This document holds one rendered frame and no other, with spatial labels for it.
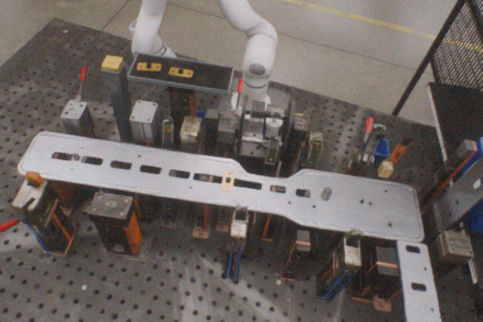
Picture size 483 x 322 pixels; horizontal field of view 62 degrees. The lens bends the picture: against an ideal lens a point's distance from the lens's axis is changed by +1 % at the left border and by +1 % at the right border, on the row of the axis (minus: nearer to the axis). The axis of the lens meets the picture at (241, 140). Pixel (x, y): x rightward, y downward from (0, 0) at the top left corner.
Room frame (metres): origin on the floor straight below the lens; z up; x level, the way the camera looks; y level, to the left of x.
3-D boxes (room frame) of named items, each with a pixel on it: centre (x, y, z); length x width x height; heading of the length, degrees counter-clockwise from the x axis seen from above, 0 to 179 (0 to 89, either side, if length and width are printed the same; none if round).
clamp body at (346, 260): (0.52, -0.38, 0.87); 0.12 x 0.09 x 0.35; 179
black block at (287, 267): (0.56, -0.24, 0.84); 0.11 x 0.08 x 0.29; 179
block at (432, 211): (0.71, -0.70, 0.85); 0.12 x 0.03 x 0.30; 179
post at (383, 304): (0.53, -0.59, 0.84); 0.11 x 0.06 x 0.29; 179
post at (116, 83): (1.08, 0.51, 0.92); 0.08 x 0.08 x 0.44; 89
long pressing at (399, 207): (0.73, 0.05, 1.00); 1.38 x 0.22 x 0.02; 89
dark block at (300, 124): (0.95, -0.20, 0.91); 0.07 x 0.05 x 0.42; 179
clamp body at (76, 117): (0.91, 0.61, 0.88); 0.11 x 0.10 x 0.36; 179
